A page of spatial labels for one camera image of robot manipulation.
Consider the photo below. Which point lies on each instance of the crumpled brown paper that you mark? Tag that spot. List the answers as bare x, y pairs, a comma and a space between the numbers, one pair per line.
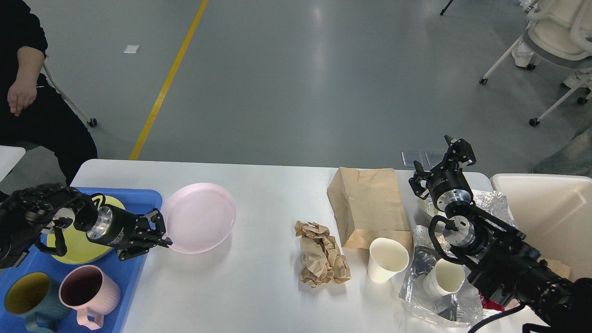
323, 261

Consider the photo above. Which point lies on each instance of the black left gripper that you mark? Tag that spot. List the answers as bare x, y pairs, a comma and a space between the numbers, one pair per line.
119, 229

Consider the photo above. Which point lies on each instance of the white paper cup in plastic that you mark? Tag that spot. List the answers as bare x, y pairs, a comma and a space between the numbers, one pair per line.
444, 279

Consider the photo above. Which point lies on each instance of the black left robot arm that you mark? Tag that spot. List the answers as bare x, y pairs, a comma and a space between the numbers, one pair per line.
39, 215

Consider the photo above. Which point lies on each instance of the seated person's hand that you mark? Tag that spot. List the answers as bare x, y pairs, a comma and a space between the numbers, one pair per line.
21, 95

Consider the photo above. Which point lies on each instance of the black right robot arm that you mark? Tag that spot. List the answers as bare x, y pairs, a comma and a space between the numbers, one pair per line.
502, 265

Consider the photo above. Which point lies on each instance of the person in black clothes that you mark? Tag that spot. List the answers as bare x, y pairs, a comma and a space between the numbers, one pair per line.
30, 109

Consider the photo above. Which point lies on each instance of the teal mug yellow inside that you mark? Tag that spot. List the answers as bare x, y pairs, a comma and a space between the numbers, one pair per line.
35, 298

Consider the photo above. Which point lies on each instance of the blue plastic tray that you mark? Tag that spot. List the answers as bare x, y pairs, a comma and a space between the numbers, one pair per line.
124, 273

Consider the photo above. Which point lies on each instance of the clear plastic wrap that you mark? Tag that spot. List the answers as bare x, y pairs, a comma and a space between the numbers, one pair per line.
461, 309

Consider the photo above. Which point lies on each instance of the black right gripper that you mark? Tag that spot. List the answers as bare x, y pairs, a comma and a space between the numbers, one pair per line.
447, 188

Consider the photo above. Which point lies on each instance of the person in faded jeans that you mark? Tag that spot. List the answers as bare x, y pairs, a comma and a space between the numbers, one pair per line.
575, 158

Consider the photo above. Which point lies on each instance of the brown paper bag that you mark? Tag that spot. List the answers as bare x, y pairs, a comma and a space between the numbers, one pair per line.
367, 204

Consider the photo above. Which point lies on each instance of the metal floor plates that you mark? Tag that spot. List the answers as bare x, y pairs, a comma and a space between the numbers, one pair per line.
428, 159

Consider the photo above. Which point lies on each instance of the crumpled aluminium foil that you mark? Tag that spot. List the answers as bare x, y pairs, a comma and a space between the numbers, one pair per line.
494, 202

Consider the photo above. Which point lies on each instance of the white office chair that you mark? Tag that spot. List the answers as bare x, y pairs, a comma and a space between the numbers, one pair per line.
560, 33

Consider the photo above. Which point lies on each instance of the yellow plate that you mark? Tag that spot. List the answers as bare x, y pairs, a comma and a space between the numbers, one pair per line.
79, 249

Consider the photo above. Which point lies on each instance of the pink plate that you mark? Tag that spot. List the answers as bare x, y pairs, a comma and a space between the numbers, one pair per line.
199, 217

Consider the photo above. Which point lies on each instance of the pink ribbed mug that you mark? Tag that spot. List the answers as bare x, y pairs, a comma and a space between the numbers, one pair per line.
91, 293

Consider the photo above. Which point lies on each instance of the beige plastic bin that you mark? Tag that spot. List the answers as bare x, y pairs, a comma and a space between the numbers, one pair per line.
555, 213

